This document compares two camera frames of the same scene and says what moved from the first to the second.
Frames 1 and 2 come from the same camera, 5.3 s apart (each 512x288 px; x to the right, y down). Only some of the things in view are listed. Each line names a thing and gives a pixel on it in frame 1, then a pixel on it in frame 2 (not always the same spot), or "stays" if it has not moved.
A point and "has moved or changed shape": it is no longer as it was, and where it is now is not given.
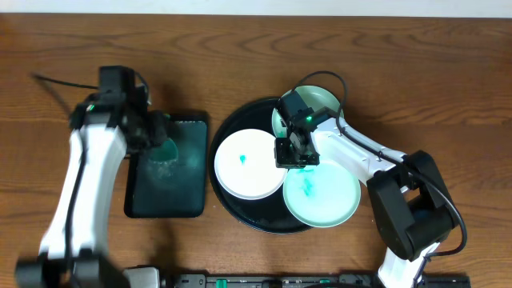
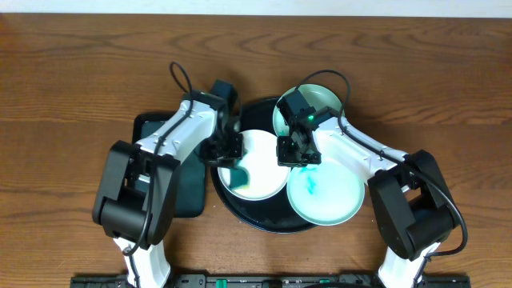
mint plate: (318, 98) stays
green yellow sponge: (167, 154) has moved or changed shape
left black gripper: (158, 130) to (226, 156)
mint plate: (323, 196) stays
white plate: (245, 165) stays
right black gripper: (283, 160) stays
